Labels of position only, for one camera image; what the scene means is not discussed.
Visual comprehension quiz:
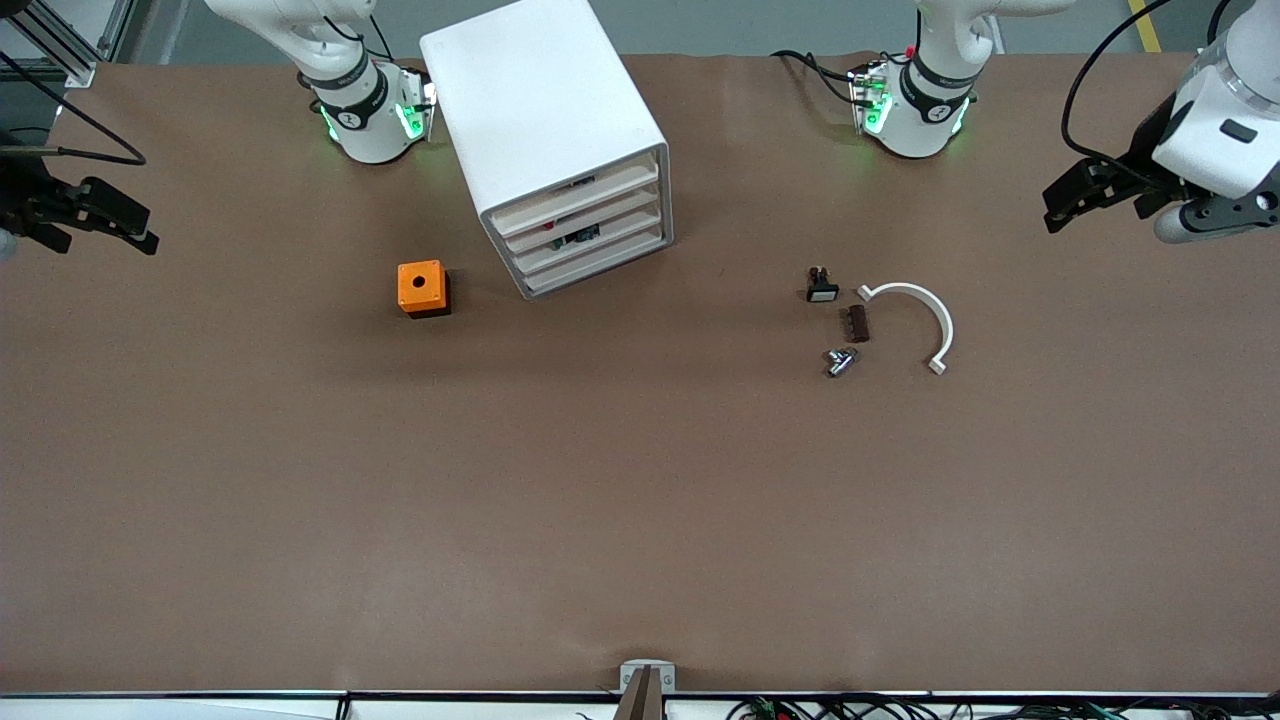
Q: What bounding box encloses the aluminium frame profile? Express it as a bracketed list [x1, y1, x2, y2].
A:
[0, 0, 101, 89]

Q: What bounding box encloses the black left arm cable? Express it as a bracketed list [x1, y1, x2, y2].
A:
[1060, 0, 1173, 169]

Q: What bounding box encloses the orange button box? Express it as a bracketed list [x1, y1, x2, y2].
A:
[397, 260, 452, 319]

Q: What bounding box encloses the white curved plastic bracket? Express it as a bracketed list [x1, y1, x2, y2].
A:
[857, 282, 955, 376]

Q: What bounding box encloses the white drawer cabinet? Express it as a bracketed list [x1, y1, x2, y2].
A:
[420, 0, 674, 301]

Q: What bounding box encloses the black base cable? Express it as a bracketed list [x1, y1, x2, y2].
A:
[770, 48, 866, 106]

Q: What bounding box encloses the grey metal bracket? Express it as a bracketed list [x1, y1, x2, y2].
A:
[618, 659, 677, 720]

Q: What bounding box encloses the white plastic drawer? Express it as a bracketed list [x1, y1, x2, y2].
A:
[508, 195, 669, 279]
[498, 172, 666, 259]
[518, 218, 672, 297]
[490, 152, 663, 239]

